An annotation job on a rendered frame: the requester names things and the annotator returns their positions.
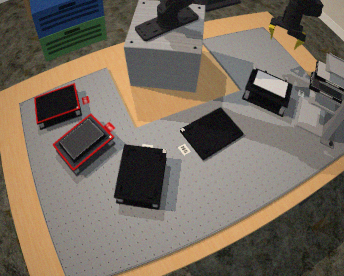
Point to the grey slotted shelf rack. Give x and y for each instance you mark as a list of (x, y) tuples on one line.
[(324, 117)]

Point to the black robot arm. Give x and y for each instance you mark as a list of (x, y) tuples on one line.
[(162, 23)]

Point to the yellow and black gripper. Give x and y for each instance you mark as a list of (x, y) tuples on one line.
[(289, 23)]

